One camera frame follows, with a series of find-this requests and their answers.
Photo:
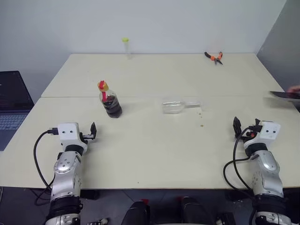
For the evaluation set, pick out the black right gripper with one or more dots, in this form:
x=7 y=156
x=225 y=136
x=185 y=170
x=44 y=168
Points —
x=254 y=129

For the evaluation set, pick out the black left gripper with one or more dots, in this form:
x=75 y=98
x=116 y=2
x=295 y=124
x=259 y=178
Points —
x=86 y=136

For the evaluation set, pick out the clear plastic cola bottle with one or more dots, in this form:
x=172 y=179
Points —
x=112 y=105

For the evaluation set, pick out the clear glass with cola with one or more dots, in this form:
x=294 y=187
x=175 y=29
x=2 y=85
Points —
x=171 y=106

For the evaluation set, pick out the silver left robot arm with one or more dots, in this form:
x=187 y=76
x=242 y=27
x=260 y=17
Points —
x=65 y=164

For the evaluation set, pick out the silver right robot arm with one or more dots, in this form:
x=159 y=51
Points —
x=269 y=164

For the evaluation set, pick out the bystander bare hand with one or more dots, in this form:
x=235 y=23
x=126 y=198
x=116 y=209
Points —
x=294 y=89

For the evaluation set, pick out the orange and black pliers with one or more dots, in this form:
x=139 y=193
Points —
x=214 y=58

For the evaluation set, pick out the clear tube with yellow-green cap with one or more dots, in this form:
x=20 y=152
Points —
x=127 y=50

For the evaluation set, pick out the dark laptop computer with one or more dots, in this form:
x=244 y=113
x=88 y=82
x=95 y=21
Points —
x=11 y=93

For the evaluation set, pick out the dark rounded shape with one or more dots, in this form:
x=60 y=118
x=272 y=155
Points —
x=137 y=213

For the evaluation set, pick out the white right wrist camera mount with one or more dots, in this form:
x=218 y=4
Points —
x=269 y=133

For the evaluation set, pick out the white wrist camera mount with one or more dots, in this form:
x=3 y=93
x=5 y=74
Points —
x=269 y=133
x=68 y=133

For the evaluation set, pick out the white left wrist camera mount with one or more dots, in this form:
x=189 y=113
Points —
x=68 y=133

